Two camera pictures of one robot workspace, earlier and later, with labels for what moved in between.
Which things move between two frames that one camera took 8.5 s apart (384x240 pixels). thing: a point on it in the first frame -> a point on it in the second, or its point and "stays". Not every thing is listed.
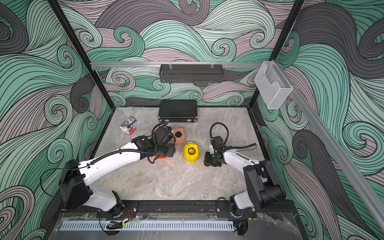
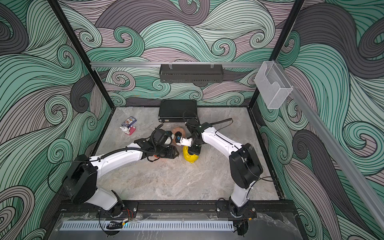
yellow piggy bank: x=191 y=152 stays
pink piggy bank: x=179 y=134 stays
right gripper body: x=211 y=159 -> x=196 y=147
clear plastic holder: x=273 y=84 stays
